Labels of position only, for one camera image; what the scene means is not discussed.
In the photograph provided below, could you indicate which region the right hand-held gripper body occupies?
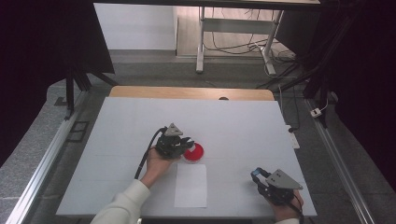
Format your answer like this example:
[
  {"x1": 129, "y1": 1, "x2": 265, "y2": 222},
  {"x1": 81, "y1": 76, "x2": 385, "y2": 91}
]
[{"x1": 256, "y1": 168, "x2": 304, "y2": 206}]

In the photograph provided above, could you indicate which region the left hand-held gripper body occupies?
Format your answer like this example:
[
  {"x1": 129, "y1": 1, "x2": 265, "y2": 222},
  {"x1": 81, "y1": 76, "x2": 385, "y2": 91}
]
[{"x1": 154, "y1": 122, "x2": 188, "y2": 161}]

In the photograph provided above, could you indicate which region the round red ink pad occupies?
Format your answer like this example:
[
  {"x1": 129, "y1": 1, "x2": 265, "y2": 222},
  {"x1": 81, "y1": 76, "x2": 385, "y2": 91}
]
[{"x1": 182, "y1": 142, "x2": 205, "y2": 165}]

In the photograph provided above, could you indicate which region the white paper sheet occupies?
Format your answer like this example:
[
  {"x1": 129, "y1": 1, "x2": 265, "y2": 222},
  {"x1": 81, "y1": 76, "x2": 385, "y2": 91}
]
[{"x1": 174, "y1": 163, "x2": 208, "y2": 209}]

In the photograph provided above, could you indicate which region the person's left hand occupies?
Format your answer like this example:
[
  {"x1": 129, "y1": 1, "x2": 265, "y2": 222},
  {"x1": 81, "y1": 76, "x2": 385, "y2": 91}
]
[{"x1": 139, "y1": 146, "x2": 181, "y2": 189}]

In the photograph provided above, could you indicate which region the person's right hand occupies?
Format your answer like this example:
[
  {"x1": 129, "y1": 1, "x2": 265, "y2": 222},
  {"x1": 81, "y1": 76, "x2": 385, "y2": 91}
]
[{"x1": 270, "y1": 189, "x2": 304, "y2": 222}]

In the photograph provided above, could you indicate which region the white power strip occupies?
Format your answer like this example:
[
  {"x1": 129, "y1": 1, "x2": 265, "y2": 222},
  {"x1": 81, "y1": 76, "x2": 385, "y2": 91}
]
[{"x1": 285, "y1": 124, "x2": 301, "y2": 150}]

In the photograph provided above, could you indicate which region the wooden table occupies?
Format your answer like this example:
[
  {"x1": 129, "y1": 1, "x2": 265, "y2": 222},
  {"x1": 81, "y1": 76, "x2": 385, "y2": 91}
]
[{"x1": 108, "y1": 85, "x2": 276, "y2": 102}]

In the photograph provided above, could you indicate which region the white cover board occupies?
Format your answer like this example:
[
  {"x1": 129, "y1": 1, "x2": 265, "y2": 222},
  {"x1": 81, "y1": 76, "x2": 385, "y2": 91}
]
[{"x1": 55, "y1": 96, "x2": 318, "y2": 218}]

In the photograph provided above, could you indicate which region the black metal stand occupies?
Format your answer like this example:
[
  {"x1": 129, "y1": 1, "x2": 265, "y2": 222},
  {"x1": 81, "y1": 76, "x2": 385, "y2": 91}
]
[
  {"x1": 64, "y1": 69, "x2": 120, "y2": 121},
  {"x1": 256, "y1": 6, "x2": 344, "y2": 129}
]

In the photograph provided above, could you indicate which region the black curtain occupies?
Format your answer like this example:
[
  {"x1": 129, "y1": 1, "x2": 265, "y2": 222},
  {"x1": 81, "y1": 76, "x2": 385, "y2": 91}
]
[
  {"x1": 0, "y1": 0, "x2": 116, "y2": 169},
  {"x1": 275, "y1": 0, "x2": 396, "y2": 192}
]

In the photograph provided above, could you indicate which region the left hand-held gripper black cable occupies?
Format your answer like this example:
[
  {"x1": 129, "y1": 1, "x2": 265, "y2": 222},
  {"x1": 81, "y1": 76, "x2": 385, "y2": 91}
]
[{"x1": 134, "y1": 126, "x2": 169, "y2": 180}]

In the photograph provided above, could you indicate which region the hand-held gripper black cable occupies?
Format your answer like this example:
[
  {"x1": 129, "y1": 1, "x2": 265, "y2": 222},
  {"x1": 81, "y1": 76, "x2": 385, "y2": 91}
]
[
  {"x1": 134, "y1": 126, "x2": 169, "y2": 180},
  {"x1": 288, "y1": 192, "x2": 305, "y2": 224}
]

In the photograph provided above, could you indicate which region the right hand-held gripper black cable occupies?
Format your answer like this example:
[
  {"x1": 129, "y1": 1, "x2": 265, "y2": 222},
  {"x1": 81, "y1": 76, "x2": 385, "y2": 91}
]
[{"x1": 288, "y1": 192, "x2": 305, "y2": 224}]

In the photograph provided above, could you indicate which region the aluminium rail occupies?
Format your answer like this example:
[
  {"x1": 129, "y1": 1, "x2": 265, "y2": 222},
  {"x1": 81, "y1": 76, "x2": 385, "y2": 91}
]
[
  {"x1": 6, "y1": 90, "x2": 90, "y2": 224},
  {"x1": 303, "y1": 98, "x2": 376, "y2": 224}
]

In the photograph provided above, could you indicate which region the thin black cable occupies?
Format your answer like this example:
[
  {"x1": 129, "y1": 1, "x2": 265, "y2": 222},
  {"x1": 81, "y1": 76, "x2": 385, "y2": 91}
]
[{"x1": 278, "y1": 83, "x2": 302, "y2": 132}]

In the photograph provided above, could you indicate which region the black floor bracket frame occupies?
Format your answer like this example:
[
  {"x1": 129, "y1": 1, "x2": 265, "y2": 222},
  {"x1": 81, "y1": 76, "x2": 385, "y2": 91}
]
[{"x1": 66, "y1": 120, "x2": 91, "y2": 144}]

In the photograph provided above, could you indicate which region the white metal desk frame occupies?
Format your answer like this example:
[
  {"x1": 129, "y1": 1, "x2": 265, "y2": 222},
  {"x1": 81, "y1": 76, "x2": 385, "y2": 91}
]
[{"x1": 195, "y1": 6, "x2": 285, "y2": 77}]

